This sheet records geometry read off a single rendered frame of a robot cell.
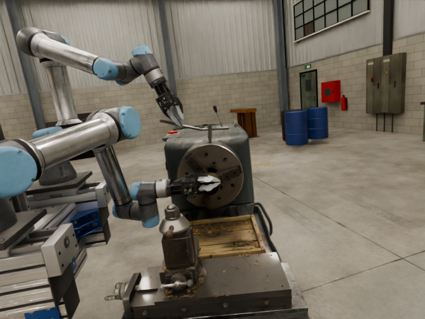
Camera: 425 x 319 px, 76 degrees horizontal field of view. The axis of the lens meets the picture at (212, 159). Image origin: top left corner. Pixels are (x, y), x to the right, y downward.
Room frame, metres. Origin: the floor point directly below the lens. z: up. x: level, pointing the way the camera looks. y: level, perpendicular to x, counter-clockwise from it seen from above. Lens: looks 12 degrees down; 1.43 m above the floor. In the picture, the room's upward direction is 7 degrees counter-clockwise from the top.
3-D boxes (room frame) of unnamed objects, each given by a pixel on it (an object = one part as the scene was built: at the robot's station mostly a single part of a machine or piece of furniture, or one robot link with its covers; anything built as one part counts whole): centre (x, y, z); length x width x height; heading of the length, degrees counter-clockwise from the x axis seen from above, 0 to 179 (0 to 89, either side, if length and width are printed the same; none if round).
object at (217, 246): (1.01, 0.03, 0.89); 0.36 x 0.30 x 0.04; 88
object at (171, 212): (0.65, 0.12, 1.17); 0.04 x 0.04 x 0.03
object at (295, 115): (7.38, -2.38, 0.44); 0.59 x 0.59 x 0.88
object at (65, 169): (1.18, 0.69, 1.21); 0.15 x 0.15 x 0.10
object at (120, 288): (0.66, 0.30, 0.95); 0.07 x 0.04 x 0.04; 88
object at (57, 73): (1.31, 0.66, 1.54); 0.15 x 0.12 x 0.55; 166
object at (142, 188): (1.07, 0.29, 1.10); 0.11 x 0.08 x 0.09; 87
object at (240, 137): (1.68, 0.02, 1.06); 0.59 x 0.48 x 0.39; 178
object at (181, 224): (0.65, 0.12, 1.13); 0.08 x 0.08 x 0.03
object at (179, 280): (0.68, 0.12, 0.99); 0.20 x 0.10 x 0.05; 178
